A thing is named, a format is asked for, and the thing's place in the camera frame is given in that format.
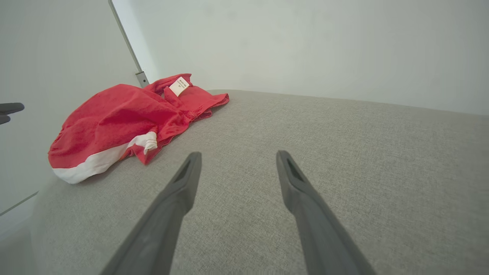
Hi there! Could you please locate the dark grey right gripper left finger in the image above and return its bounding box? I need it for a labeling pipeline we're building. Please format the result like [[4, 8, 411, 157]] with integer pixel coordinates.
[[100, 152, 202, 275]]

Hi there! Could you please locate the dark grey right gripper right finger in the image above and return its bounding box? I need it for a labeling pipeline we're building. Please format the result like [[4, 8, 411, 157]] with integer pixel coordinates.
[[276, 150, 377, 275]]

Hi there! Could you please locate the pile of red garments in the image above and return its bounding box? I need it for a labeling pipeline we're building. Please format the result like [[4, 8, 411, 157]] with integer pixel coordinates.
[[48, 84, 191, 184]]

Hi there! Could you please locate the grey fabric sofa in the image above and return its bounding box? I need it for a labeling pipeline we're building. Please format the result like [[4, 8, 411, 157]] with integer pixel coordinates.
[[31, 90, 489, 275]]

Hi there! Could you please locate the grey metal bar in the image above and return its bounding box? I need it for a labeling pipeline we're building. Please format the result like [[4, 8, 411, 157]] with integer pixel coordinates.
[[108, 0, 149, 87]]

